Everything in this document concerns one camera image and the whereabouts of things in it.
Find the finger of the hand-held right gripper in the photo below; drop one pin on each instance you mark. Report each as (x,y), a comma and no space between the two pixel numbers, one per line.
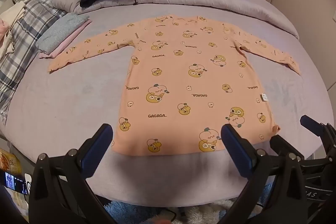
(282,144)
(311,123)

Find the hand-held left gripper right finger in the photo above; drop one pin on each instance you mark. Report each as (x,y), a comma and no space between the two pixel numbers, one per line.
(236,153)

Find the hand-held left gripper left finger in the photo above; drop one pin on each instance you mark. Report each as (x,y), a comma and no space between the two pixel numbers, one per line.
(98,146)

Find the orange printed long-sleeve shirt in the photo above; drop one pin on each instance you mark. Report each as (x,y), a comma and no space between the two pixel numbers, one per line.
(168,77)

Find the lavender bed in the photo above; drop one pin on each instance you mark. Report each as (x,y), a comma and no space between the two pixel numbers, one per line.
(65,108)

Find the smartphone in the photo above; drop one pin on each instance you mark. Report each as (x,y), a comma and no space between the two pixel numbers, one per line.
(15,183)

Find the orange snack packet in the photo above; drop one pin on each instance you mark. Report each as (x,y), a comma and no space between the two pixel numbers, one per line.
(9,162)

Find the pink folded cloth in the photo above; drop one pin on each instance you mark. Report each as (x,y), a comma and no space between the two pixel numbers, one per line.
(65,46)

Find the grey folded cloth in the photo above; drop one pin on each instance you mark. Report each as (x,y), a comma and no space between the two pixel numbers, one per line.
(60,29)

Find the plaid blanket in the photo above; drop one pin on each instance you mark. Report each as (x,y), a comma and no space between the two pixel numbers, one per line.
(23,37)

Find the pink knit garment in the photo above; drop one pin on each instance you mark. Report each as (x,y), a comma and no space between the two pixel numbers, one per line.
(2,28)

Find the cream garment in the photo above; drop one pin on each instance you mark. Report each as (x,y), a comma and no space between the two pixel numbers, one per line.
(10,16)

